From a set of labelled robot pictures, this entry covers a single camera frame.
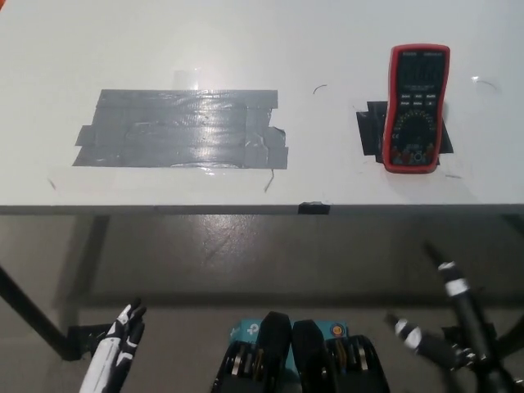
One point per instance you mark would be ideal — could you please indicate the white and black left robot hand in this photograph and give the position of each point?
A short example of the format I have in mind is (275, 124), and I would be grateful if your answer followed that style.
(110, 360)

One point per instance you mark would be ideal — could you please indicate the red and black digital multimeter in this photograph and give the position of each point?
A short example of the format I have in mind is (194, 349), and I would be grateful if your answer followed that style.
(413, 123)

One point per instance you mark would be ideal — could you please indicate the grey duct tape patch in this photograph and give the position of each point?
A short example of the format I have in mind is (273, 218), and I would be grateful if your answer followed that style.
(180, 131)

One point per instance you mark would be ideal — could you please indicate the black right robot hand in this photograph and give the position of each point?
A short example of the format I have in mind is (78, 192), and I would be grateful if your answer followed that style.
(475, 340)

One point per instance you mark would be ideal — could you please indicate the black robot body teal tops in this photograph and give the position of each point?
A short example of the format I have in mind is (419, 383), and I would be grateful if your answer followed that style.
(278, 340)

